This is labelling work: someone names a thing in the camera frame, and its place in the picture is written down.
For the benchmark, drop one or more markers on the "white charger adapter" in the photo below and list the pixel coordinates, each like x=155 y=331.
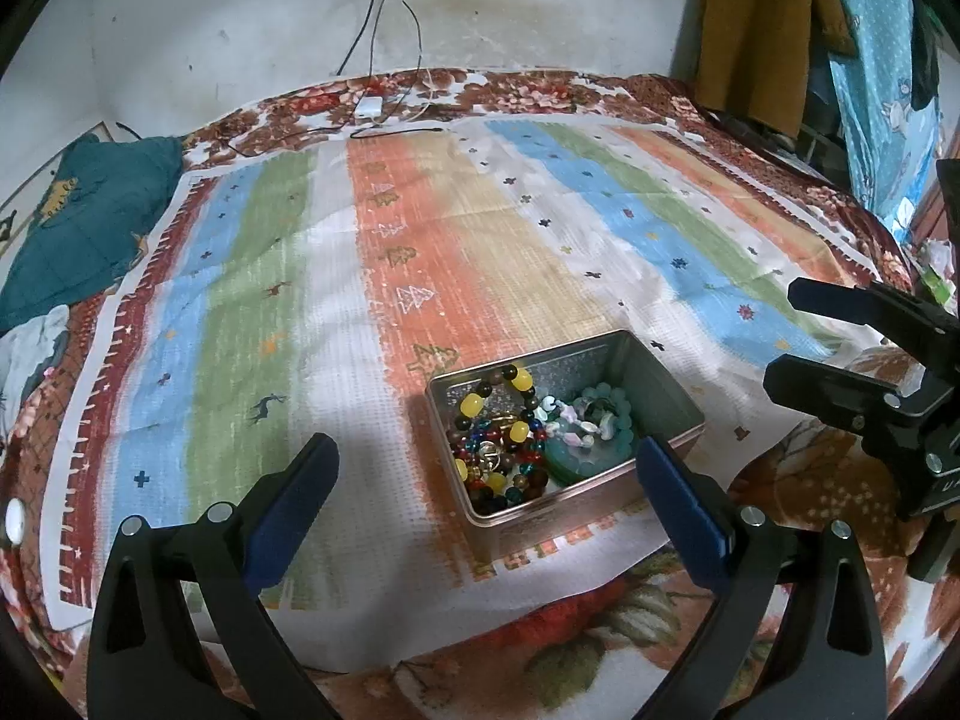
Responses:
x=369 y=107

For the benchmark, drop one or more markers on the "white round cap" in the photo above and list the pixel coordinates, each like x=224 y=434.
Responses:
x=15 y=521

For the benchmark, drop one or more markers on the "white cloth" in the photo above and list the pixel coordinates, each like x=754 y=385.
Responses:
x=30 y=345

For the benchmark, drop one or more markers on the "striped blanket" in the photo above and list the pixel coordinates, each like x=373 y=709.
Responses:
x=262 y=277

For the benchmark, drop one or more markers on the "metal tin box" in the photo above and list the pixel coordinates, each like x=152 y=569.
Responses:
x=525 y=532

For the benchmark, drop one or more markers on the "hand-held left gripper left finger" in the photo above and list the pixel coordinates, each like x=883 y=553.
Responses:
x=292 y=510

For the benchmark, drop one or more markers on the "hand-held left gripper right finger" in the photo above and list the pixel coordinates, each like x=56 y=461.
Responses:
x=679 y=510

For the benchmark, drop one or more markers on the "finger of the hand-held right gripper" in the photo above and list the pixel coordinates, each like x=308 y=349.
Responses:
x=840 y=298
x=817 y=386

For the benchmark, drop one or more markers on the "blue printed cloth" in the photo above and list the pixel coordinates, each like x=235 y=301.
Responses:
x=877 y=52

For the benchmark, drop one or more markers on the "green bangle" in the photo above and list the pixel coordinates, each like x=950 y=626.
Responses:
x=577 y=465

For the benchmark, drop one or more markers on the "teal pillow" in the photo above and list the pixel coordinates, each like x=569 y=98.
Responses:
x=90 y=225

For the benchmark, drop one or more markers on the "green packet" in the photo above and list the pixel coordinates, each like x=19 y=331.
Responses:
x=934 y=281

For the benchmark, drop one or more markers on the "brown hanging cloth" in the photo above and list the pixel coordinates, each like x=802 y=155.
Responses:
x=757 y=30

